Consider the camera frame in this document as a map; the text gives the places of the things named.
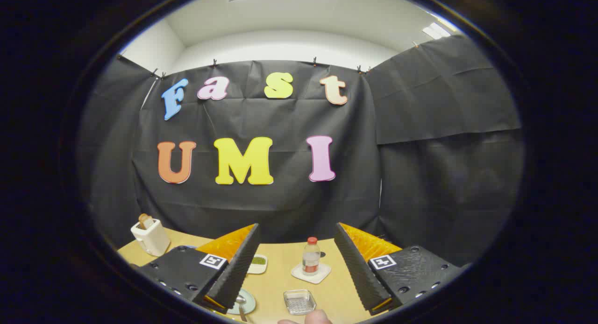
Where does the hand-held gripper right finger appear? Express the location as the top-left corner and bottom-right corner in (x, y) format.
(333, 222), (470, 316)

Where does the clear red-capped water bottle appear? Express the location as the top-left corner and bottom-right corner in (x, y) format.
(302, 237), (322, 276)

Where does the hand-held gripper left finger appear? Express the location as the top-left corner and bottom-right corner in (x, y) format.
(135, 223), (261, 315)

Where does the metal wire basket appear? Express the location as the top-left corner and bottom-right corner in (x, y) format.
(283, 289), (317, 316)

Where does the white divided bean dish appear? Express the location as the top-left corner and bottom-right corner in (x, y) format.
(247, 254), (268, 275)

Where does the white square coaster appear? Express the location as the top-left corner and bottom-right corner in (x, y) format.
(291, 262), (332, 284)

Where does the small ceiling light panel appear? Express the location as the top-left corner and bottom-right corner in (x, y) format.
(422, 22), (452, 40)

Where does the white toaster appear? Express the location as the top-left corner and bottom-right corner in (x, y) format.
(131, 217), (171, 257)

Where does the pale green round plate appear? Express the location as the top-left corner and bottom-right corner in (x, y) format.
(227, 289), (256, 315)

